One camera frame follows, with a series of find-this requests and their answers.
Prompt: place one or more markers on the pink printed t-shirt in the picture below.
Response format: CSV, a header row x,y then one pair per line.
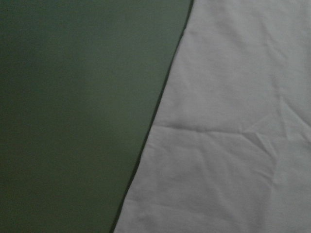
x,y
229,150

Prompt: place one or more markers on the brown paper table cover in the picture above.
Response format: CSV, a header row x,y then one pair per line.
x,y
80,82

